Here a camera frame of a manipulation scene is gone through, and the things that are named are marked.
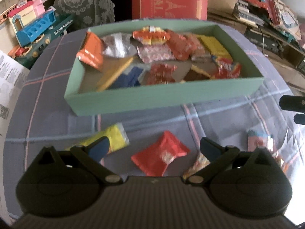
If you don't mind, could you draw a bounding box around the white printed instruction sheet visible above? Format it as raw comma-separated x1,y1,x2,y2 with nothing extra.
0,51,30,139

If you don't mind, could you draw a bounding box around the grey lace patterned cushion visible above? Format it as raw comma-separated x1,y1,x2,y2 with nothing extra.
53,0,115,30

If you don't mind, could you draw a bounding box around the pink peach snack packet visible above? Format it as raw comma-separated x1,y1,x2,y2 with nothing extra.
248,130,274,152

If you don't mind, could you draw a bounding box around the orange brown snack bag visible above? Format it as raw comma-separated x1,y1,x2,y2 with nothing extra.
131,131,190,177

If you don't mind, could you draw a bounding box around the orange snack packet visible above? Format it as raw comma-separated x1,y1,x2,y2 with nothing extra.
76,31,104,72

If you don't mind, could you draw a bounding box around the dark blue snack packet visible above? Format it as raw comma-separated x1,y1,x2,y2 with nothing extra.
109,67,143,89

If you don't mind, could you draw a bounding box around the plaid blue bed cover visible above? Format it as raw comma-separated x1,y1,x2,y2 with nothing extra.
3,26,304,224

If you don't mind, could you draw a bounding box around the yellow snack packet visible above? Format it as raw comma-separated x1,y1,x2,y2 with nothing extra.
196,35,233,61

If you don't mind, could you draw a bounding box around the brown gold candy packet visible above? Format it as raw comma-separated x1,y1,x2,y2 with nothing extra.
183,65,211,82

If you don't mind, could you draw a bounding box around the silver purple snack bag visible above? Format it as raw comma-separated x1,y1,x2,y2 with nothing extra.
101,33,137,58

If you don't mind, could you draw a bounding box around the mint green cardboard box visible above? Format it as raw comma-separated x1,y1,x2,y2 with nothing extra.
64,19,264,116

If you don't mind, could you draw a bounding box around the yellow green snack bar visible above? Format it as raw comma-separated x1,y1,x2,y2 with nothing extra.
75,123,130,157

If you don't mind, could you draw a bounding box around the rainbow candy bag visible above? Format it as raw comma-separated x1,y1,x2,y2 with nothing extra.
211,55,241,79

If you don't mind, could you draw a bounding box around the orange striped snack bag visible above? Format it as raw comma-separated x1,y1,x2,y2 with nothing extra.
132,26,171,46

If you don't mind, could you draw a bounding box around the toy kitchen playset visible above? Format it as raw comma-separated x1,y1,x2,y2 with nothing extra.
1,0,74,69

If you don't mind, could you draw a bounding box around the pink patterned snack packet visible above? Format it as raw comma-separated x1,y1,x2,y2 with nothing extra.
136,44,175,64

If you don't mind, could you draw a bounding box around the golden long snack bar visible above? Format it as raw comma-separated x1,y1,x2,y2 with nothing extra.
96,56,134,92

